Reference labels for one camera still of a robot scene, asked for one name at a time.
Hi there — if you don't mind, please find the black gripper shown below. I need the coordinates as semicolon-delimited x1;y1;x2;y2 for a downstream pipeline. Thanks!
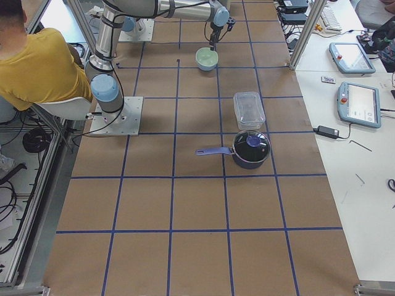
209;17;235;51

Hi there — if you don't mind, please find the green bowl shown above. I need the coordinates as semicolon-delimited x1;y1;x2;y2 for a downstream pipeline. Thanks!
195;47;218;63

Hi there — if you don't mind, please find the blue bowl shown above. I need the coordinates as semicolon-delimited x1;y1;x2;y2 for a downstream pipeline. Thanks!
196;60;218;72

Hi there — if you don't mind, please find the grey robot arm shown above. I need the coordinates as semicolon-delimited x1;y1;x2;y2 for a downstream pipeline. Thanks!
85;0;235;115

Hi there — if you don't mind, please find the clear plastic food container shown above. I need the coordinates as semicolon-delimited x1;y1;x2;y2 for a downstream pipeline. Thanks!
233;91;266;130

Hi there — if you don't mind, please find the dark blue saucepan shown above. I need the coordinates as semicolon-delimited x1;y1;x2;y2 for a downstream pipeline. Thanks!
196;130;271;170

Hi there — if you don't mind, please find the white keyboard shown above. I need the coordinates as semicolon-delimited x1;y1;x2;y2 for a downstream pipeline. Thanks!
320;6;343;33

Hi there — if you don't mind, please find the upper teach pendant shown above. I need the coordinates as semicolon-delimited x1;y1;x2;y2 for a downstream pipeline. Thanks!
328;43;376;75

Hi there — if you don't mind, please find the teach pendant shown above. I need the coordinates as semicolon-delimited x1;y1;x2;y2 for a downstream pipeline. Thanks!
337;82;381;129
328;43;376;75

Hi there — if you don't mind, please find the black power brick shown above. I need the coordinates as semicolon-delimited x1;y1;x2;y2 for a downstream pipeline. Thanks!
313;125;339;139

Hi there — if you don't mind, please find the white chair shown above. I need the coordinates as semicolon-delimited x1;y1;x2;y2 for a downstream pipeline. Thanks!
31;97;91;121

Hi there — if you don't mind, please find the lower teach pendant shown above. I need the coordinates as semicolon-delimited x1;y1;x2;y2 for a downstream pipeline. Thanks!
337;82;381;129

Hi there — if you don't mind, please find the black allen key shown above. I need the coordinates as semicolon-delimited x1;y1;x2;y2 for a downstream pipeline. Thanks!
349;140;373;152

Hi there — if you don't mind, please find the person in yellow shirt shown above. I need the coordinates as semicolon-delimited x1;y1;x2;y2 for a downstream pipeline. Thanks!
1;1;93;111

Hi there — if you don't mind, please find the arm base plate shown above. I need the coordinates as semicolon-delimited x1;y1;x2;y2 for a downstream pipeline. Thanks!
118;17;154;43
89;96;143;136

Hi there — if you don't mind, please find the aluminium frame post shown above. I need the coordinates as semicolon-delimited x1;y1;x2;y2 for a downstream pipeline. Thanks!
289;0;326;70

